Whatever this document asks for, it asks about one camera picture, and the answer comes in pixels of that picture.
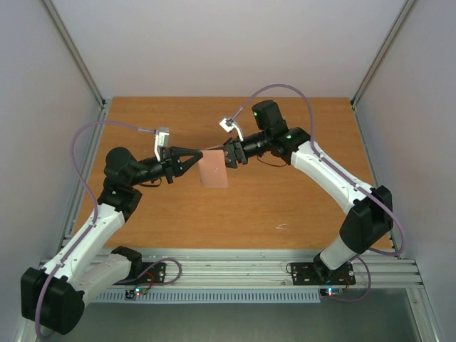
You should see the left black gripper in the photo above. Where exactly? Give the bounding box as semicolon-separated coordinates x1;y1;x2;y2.
128;145;202;186

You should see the pink leather card holder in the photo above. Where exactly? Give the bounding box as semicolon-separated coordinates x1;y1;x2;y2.
197;150;228;188

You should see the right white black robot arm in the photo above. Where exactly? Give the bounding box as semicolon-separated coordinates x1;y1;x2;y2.
219;100;393;283

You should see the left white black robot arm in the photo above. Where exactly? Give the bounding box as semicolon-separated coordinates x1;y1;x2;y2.
21;147;203;341

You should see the left controller board with LEDs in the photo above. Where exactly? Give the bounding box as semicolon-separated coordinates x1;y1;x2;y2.
124;287;148;300

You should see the controller board with leds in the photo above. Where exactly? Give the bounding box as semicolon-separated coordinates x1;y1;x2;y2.
124;287;148;300
320;287;348;297

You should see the right controller board with LEDs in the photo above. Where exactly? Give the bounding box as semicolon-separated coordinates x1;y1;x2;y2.
320;287;348;297

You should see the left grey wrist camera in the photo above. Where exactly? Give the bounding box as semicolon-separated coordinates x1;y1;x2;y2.
154;127;170;161

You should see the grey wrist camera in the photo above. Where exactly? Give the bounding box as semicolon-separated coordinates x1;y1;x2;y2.
154;127;170;161
219;117;244;142

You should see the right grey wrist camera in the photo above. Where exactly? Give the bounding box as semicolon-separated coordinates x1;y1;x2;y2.
219;117;244;142

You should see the left aluminium corner post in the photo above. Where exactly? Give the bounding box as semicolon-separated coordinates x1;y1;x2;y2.
39;0;108;110

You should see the aluminium corner post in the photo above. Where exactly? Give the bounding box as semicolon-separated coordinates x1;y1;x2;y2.
351;0;420;110
39;0;108;110

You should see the aluminium rail base frame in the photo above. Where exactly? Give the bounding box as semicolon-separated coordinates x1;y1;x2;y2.
138;248;424;289

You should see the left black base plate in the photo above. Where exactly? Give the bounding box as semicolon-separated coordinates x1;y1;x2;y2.
115;262;167;286

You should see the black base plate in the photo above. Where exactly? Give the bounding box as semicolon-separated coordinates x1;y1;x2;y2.
115;262;167;286
286;262;356;286

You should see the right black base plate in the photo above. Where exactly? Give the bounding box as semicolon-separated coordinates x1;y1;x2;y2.
286;262;356;286

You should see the grey slotted cable duct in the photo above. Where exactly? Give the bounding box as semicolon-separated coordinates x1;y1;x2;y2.
94;289;321;304

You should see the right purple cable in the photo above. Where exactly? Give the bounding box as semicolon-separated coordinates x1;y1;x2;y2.
231;83;408;257

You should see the purple cable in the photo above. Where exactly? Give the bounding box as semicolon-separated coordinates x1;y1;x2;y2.
231;83;408;257
34;120;160;338

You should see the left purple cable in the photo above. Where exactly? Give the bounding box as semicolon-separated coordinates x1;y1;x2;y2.
34;120;160;338

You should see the right aluminium corner post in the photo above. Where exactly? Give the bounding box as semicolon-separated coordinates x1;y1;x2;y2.
351;0;420;110

